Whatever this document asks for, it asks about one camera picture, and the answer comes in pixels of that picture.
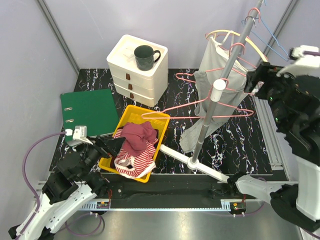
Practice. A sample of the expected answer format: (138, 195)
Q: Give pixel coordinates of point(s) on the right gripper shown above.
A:
(265, 72)

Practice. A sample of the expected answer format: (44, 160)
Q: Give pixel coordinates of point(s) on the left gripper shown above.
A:
(105, 145)

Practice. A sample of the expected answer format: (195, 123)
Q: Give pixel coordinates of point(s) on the maroon tank top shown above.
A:
(136, 136)

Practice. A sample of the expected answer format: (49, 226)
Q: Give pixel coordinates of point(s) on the light blue wire hanger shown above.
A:
(269, 25)

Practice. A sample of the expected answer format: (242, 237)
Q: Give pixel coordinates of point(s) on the red white striped tank top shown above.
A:
(135, 167)

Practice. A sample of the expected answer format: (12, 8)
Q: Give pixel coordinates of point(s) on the pink hanger top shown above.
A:
(178, 75)

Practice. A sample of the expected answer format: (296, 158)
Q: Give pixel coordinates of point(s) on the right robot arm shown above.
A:
(295, 105)

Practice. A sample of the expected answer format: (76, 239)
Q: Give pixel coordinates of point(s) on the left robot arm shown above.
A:
(66, 190)

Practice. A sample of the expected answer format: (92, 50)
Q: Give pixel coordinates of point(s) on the cream plastic hanger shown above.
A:
(255, 46)

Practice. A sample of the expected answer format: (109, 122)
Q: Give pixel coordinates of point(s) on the yellow plastic tray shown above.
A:
(138, 115)

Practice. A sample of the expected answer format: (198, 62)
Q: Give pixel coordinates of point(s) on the grey clothes rack pole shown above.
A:
(219, 85)

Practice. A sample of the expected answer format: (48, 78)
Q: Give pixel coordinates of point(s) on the white drawer unit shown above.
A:
(144, 87)

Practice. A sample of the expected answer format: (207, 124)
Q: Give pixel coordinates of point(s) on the dark green mug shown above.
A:
(146, 57)

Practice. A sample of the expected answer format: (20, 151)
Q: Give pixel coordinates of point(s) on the white rack base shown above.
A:
(194, 166)

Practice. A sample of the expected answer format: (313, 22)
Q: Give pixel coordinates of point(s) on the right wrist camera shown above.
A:
(305, 60)

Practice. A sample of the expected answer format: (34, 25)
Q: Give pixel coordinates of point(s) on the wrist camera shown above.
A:
(79, 136)
(305, 60)

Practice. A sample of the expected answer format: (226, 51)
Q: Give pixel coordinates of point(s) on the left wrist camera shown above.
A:
(79, 136)

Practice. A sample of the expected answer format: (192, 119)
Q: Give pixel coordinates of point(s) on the green ring binder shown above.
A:
(94, 109)

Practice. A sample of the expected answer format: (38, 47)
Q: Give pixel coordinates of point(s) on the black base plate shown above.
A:
(168, 191)

